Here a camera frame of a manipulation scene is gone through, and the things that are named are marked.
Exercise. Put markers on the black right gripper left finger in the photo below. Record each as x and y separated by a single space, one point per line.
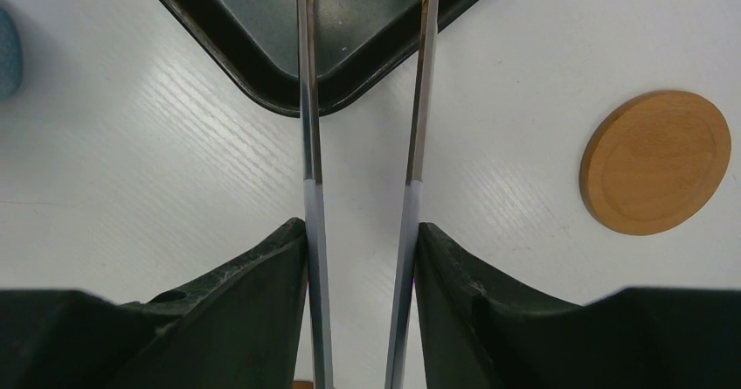
237 326

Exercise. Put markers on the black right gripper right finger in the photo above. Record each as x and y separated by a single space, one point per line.
481 328

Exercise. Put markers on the metal serving tongs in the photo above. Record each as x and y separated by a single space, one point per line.
315 223

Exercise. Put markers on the near round wooden coaster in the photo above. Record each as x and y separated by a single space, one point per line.
654 162

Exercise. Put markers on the black serving tray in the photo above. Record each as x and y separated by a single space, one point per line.
255 43

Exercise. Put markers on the blue patterned ceramic cup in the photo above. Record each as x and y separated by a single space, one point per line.
12 58

